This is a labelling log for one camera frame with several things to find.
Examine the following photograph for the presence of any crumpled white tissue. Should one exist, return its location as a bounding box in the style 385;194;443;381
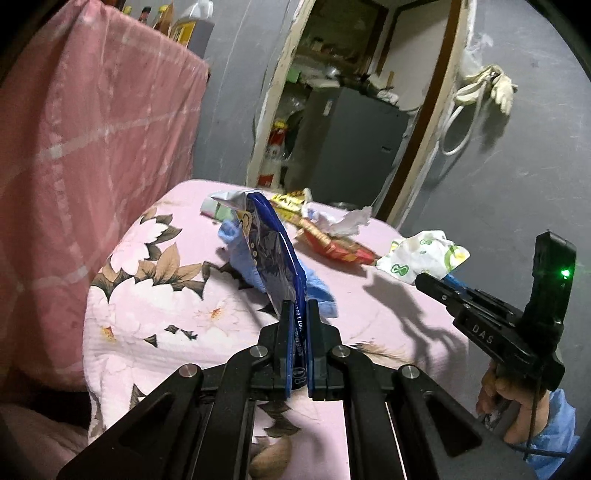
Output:
302;203;373;239

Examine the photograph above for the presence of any yellow snack wrapper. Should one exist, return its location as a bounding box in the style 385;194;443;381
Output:
270;188;311;227

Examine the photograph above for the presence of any white bottle red label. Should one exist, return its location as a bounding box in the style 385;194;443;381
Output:
257;119;290;190

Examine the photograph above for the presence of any blue snack packet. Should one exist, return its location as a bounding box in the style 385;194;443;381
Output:
233;191;308;398

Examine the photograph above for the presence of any yellow labelled container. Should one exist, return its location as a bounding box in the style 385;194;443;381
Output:
168;22;195;48

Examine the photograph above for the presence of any grey cabinet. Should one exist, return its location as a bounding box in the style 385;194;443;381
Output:
283;85;413;212

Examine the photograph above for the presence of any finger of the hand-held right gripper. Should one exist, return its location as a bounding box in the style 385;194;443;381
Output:
444;273;525;321
414;273;467;319

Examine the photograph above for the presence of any pink floral covered table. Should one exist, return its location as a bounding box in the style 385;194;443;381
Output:
83;179;491;480

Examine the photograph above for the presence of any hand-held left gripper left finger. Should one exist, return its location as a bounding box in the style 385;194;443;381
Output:
56;299;296;480

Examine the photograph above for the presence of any person's right forearm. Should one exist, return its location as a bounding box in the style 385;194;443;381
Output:
525;388;581;479

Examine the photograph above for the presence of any clear plastic jug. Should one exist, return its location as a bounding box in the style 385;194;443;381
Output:
185;0;216;61

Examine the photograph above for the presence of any pink checked cloth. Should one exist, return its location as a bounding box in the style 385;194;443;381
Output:
0;0;211;393

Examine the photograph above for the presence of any person's right hand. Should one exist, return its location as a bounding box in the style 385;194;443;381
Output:
477;368;552;446

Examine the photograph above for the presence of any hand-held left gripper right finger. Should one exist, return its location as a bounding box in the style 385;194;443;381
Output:
307;299;539;480

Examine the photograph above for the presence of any white green wrapper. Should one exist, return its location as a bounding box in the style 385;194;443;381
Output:
376;230;471;285

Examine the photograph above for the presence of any orange sauce bottle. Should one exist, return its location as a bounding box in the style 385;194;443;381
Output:
154;2;175;36

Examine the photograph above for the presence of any light blue cloth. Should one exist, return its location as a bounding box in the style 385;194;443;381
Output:
218;219;338;320

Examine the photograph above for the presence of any worn door frame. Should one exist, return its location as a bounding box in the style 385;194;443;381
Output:
247;0;477;228

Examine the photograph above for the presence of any red snack wrapper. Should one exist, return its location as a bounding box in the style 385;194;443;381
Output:
295;217;382;267

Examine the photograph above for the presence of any crumpled silver wrapper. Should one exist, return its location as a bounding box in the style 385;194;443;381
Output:
200;189;252;223

